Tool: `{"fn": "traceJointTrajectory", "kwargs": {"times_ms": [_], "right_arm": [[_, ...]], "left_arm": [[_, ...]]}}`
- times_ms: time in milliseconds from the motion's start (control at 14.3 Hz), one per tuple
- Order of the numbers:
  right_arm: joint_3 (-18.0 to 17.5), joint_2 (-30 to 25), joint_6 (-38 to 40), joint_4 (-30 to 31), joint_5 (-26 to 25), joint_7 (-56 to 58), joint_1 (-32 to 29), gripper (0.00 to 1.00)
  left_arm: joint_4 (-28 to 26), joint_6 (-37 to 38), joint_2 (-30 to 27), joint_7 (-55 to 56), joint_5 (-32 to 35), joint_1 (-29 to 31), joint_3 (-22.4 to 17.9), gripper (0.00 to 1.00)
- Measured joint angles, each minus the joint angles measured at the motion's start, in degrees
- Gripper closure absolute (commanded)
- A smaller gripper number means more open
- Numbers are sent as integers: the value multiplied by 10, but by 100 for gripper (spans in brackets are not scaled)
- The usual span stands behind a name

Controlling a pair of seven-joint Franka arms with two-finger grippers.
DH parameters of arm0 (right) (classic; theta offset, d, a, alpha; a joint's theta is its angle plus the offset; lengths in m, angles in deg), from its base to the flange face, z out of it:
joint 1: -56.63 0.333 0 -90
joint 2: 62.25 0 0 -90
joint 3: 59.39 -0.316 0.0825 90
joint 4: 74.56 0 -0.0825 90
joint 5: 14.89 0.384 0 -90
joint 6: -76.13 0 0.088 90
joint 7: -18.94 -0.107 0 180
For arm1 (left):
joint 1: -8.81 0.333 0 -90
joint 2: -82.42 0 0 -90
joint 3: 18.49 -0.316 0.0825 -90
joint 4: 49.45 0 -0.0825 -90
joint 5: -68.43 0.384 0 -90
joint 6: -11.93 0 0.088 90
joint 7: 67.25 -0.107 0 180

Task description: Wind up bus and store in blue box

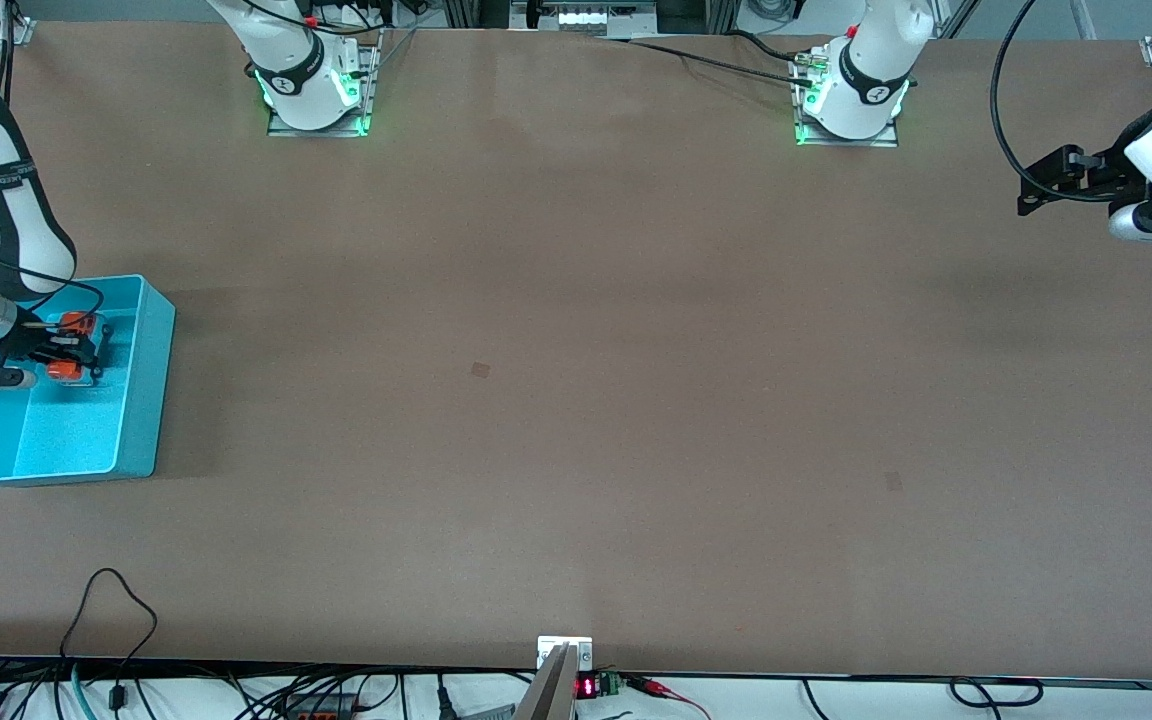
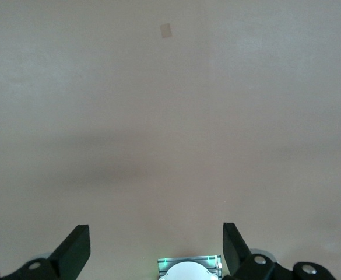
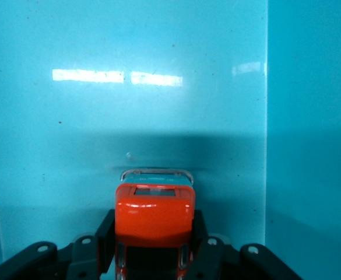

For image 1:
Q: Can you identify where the orange toy bus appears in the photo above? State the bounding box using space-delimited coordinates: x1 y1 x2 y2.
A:
46 311 106 386

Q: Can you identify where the blue plastic box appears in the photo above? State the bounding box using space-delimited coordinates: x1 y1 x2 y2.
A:
0 274 177 488

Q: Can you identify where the red and black clip lead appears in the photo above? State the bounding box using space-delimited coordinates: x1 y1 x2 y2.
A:
626 675 713 720

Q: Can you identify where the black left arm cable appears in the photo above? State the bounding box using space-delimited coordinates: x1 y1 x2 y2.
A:
990 0 1127 203

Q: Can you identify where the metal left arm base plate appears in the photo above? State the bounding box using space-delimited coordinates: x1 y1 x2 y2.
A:
796 50 900 148

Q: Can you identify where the thin black looped cable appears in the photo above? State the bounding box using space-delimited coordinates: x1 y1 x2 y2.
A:
58 568 159 720

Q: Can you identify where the short black base cable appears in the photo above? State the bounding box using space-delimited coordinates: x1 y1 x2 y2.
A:
731 30 809 63

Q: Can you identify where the long black base cable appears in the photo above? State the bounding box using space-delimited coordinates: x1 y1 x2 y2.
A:
586 33 819 91

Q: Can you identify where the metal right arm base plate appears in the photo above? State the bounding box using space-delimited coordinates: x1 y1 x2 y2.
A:
268 45 370 138

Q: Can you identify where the aluminium frame with light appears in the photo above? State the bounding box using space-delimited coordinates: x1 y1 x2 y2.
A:
441 0 739 37

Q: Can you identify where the thick black coiled cable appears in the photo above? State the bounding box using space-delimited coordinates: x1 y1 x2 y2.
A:
950 677 1045 709

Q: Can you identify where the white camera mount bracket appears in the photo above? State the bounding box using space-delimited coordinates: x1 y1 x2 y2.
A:
537 636 593 671

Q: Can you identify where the grey metal camera bar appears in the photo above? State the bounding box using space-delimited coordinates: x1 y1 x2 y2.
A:
514 643 578 720

